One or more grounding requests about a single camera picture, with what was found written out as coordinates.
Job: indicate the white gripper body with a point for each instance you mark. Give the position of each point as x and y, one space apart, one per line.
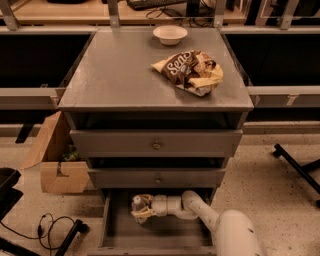
159 205

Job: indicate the clear plastic water bottle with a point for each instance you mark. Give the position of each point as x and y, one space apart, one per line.
138 203

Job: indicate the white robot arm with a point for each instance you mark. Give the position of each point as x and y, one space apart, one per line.
233 232

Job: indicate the bottom grey drawer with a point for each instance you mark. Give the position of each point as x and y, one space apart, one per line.
158 236

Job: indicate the grey drawer cabinet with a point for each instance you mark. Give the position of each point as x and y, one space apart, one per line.
115 87

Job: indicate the black chair base leg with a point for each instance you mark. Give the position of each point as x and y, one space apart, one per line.
78 227

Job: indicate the green item in box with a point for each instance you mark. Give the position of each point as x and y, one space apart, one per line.
70 156

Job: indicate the cardboard box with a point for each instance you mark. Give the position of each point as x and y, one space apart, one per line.
57 175

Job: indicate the brown chip bag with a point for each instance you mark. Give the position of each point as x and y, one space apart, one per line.
193 71

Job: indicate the black stand leg right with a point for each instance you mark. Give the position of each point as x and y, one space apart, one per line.
303 170

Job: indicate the white bowl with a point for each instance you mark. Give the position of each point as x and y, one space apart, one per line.
170 34

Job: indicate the black keyboard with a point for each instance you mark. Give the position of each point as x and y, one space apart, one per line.
139 5

